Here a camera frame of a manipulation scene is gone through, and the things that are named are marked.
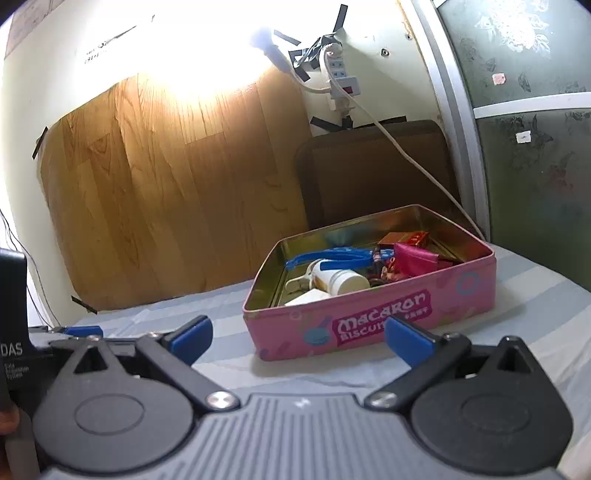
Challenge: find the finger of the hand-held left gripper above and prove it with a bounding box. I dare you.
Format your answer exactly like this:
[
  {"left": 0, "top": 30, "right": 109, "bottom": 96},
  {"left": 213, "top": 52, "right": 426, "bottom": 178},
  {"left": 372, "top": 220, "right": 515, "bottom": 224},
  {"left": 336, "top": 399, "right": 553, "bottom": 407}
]
[{"left": 28, "top": 325, "right": 139, "bottom": 359}]

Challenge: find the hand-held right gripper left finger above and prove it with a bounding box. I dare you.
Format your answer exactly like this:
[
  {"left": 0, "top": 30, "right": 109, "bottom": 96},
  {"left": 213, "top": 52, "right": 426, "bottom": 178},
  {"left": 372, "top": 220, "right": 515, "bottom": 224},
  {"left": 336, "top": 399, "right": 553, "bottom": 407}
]
[{"left": 59, "top": 316, "right": 242, "bottom": 412}]

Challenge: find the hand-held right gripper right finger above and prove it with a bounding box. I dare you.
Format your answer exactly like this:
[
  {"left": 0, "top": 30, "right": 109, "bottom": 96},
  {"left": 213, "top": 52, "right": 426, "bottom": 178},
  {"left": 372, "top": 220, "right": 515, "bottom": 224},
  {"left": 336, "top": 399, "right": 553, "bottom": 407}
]
[{"left": 364, "top": 318, "right": 542, "bottom": 411}]

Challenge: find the pink tin box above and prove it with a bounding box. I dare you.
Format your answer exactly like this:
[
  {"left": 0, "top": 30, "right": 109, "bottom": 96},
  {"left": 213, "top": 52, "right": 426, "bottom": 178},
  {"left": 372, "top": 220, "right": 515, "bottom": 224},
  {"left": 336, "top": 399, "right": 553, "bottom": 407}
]
[{"left": 243, "top": 204, "right": 498, "bottom": 362}]

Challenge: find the red toy figurine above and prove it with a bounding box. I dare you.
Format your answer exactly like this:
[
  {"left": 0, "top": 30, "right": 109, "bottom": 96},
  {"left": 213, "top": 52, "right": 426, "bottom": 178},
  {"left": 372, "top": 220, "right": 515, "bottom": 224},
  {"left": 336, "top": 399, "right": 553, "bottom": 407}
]
[{"left": 368, "top": 246, "right": 409, "bottom": 286}]

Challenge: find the shiny red packet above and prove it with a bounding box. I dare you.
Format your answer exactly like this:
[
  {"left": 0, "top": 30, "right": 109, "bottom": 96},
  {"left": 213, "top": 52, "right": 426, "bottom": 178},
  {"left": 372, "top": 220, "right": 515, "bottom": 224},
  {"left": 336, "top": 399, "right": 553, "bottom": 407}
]
[{"left": 378, "top": 230, "right": 428, "bottom": 250}]

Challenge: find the magenta pouch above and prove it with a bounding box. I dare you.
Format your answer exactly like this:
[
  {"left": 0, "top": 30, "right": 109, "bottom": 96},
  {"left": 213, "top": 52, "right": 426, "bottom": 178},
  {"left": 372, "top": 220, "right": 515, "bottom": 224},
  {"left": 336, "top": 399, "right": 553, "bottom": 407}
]
[{"left": 393, "top": 243, "right": 440, "bottom": 278}]

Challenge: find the white plastic bottle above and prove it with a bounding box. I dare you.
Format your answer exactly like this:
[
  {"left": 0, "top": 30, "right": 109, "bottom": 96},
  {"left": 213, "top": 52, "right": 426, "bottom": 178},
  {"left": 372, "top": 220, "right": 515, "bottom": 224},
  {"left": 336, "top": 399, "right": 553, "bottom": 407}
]
[{"left": 312, "top": 259, "right": 371, "bottom": 296}]

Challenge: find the striped bed sheet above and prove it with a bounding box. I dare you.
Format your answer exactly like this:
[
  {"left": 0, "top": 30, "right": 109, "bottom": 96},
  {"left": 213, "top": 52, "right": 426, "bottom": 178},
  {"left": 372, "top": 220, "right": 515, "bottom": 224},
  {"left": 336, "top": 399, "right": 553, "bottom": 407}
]
[{"left": 69, "top": 240, "right": 591, "bottom": 480}]

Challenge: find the small white box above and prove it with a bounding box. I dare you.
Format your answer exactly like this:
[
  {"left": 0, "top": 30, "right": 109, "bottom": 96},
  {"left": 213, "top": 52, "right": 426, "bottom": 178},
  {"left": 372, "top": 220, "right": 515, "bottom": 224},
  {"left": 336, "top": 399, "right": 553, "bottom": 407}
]
[{"left": 283, "top": 289, "right": 331, "bottom": 307}]

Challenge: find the white plastic hook clip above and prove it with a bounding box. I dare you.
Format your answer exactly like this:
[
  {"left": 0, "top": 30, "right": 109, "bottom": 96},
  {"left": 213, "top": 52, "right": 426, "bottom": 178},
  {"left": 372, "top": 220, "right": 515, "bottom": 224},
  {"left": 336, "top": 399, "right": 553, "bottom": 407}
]
[{"left": 285, "top": 271, "right": 319, "bottom": 294}]

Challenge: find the wooden panel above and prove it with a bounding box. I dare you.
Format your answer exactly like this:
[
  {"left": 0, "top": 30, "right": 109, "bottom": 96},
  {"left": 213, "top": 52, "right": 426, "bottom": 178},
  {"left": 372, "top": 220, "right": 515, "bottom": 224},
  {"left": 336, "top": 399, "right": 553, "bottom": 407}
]
[{"left": 40, "top": 69, "right": 311, "bottom": 311}]

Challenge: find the frosted glass sliding door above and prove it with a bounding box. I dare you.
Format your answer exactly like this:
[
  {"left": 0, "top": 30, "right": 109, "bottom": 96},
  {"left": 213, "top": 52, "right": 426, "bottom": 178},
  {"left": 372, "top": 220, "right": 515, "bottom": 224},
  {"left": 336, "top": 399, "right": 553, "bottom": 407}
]
[{"left": 406, "top": 0, "right": 591, "bottom": 296}]

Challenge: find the white power strip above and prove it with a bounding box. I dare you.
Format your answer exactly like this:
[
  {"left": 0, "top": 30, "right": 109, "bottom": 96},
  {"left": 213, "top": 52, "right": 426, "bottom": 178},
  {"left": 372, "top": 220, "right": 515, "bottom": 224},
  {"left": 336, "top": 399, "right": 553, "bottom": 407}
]
[{"left": 321, "top": 41, "right": 362, "bottom": 112}]

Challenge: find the white lamp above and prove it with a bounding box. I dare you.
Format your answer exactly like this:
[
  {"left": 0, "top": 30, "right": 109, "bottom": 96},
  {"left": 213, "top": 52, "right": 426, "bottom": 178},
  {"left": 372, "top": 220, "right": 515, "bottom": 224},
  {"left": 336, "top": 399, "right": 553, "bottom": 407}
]
[{"left": 250, "top": 27, "right": 298, "bottom": 71}]

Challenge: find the thin black wire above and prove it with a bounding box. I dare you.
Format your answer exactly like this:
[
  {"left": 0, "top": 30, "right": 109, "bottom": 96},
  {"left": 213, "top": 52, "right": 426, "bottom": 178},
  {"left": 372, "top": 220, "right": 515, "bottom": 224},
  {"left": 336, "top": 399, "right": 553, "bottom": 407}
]
[{"left": 0, "top": 208, "right": 62, "bottom": 326}]

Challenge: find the white power cable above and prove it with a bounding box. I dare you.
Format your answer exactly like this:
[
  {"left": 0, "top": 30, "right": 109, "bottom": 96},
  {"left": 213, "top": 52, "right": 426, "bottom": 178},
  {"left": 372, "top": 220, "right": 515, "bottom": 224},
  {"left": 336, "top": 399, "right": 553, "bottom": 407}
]
[{"left": 295, "top": 69, "right": 486, "bottom": 241}]

